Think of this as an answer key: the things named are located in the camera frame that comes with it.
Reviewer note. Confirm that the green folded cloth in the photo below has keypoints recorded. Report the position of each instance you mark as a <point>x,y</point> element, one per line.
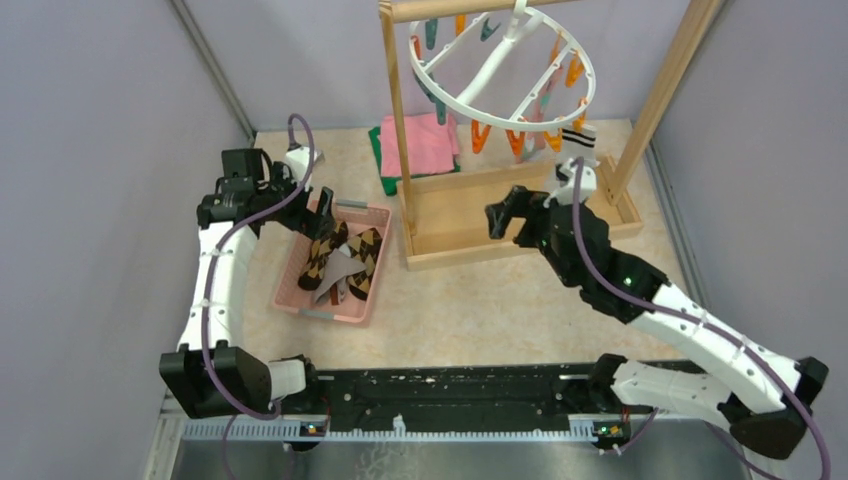
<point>390,184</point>

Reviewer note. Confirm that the brown argyle sock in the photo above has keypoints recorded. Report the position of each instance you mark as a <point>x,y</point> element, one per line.
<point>313,271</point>
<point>364,247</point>

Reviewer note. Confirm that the wooden hanger rack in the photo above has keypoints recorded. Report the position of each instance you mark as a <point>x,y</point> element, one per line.
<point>460,218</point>

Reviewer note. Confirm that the orange clip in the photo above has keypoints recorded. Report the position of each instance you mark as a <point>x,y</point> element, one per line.
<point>479,135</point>

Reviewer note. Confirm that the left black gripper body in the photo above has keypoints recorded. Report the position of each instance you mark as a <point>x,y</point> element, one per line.
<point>297,216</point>

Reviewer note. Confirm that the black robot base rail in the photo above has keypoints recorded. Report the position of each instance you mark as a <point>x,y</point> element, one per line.
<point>461,402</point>

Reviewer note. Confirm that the white round clip hanger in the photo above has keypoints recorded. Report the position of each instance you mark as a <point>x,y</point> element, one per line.
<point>568,57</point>

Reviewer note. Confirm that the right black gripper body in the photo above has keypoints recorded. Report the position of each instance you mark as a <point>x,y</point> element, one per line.
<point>535,231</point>

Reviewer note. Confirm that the white tall sock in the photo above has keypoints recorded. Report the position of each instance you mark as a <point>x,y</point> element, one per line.
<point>579,143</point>

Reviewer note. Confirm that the pink folded cloth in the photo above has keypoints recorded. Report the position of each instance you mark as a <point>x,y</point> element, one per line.
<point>431,147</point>

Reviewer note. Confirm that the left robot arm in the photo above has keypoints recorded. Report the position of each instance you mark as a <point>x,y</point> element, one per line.
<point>210,374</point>

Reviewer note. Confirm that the pink plastic basket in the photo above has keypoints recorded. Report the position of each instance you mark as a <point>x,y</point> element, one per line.
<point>291,298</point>

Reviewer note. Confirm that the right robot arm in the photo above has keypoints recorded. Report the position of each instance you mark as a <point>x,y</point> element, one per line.
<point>761,398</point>

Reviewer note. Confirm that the teal clip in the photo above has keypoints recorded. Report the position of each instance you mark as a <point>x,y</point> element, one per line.
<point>439,105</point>

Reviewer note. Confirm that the grey sock red stripes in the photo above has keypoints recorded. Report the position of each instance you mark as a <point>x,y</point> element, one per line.
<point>333,288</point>

